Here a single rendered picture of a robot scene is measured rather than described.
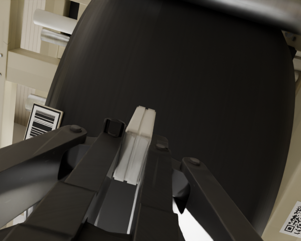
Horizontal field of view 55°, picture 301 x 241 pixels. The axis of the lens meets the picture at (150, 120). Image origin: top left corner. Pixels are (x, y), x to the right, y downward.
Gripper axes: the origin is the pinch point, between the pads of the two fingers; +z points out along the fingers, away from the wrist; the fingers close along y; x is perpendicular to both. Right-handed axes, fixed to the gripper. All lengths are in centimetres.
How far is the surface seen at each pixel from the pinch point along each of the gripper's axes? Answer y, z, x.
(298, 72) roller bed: 39, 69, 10
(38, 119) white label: -11.0, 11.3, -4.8
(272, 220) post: 27.8, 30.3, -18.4
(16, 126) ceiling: -220, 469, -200
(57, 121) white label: -8.7, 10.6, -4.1
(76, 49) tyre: -9.7, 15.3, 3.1
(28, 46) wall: -217, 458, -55
